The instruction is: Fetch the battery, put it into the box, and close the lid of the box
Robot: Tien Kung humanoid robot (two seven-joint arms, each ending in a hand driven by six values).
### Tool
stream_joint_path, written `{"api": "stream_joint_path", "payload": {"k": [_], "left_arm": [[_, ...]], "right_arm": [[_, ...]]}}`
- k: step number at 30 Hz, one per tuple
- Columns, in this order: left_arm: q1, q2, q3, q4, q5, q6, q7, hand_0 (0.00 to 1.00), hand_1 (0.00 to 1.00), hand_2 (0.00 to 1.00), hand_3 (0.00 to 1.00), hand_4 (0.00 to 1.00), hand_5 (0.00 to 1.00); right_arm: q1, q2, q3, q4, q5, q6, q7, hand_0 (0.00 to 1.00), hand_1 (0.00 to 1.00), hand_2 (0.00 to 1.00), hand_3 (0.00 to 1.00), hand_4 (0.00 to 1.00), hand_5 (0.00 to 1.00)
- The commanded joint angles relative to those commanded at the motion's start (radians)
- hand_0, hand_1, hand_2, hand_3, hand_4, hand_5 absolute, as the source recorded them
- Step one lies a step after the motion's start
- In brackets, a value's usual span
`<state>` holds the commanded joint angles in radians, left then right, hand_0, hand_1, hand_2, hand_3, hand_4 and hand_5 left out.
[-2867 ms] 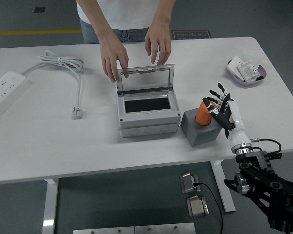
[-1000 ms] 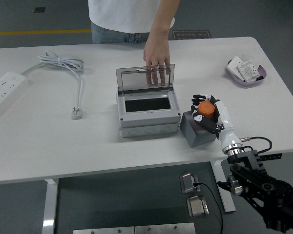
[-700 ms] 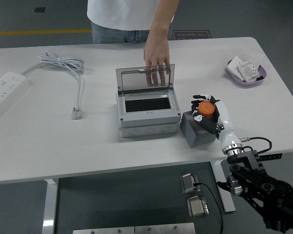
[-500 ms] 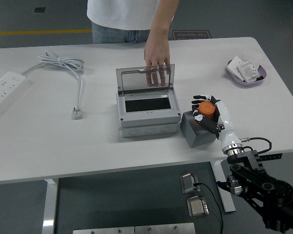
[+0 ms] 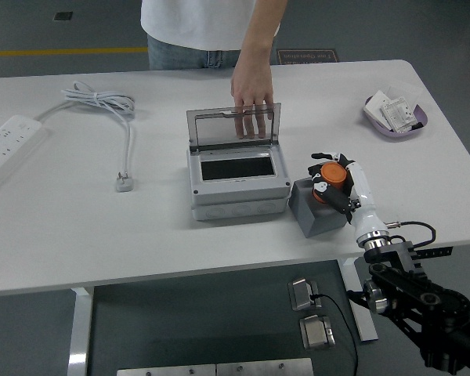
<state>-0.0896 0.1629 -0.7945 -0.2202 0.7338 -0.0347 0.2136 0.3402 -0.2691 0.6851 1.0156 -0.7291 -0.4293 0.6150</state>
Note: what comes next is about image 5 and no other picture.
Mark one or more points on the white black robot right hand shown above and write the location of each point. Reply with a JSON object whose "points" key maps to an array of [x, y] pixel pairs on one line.
{"points": [[362, 188]]}

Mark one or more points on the white cardboard packet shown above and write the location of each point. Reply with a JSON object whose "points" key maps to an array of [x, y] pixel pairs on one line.
{"points": [[376, 105]]}

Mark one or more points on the grey cube holder block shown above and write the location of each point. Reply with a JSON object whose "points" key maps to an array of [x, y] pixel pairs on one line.
{"points": [[303, 211]]}

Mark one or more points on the black table control panel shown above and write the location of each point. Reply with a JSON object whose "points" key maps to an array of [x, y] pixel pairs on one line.
{"points": [[438, 251]]}

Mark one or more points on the metal base plate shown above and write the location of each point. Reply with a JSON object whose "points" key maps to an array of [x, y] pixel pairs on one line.
{"points": [[264, 368], [164, 371]]}

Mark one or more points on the person's left hand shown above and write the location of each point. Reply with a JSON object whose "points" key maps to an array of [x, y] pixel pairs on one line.
{"points": [[252, 86]]}

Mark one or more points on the grey plastic electrical box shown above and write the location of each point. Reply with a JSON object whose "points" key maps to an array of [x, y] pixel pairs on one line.
{"points": [[239, 196]]}

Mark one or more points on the dark floor sign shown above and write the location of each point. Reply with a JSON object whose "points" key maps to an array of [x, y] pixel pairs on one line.
{"points": [[307, 56]]}

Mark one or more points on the orange cylindrical battery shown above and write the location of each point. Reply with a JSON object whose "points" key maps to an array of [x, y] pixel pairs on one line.
{"points": [[333, 174]]}

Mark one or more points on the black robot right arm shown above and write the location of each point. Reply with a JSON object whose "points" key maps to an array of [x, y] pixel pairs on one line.
{"points": [[391, 254]]}

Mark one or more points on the white table leg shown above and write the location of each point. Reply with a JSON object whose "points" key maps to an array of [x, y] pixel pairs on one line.
{"points": [[80, 333], [366, 329]]}

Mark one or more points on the person's left forearm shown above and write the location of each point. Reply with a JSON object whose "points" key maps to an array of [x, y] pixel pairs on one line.
{"points": [[262, 31]]}

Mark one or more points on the white power strip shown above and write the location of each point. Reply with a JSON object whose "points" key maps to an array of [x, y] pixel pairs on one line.
{"points": [[8, 145]]}

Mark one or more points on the transparent hinged box lid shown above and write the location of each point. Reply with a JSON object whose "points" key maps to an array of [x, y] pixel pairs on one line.
{"points": [[192, 129]]}

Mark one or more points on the person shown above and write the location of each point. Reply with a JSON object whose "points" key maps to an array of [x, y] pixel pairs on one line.
{"points": [[180, 23]]}

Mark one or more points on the dark floor hatch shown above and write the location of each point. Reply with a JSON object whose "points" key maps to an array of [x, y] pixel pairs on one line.
{"points": [[62, 15]]}

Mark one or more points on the purple plastic tray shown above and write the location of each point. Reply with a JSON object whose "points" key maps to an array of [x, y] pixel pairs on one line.
{"points": [[391, 135]]}

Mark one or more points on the metal foot pedal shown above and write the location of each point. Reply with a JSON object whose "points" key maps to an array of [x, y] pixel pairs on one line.
{"points": [[317, 333], [301, 293]]}

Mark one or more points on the small black part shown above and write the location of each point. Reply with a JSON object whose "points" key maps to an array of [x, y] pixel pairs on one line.
{"points": [[416, 125]]}

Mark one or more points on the clear plastic bag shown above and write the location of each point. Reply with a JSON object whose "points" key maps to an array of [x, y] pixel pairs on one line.
{"points": [[399, 86]]}

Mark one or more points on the white socket plate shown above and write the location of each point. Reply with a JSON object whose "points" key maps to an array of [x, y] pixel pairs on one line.
{"points": [[397, 113]]}

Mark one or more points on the yellow floor tape line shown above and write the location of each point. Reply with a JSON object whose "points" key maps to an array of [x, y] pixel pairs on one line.
{"points": [[62, 51]]}

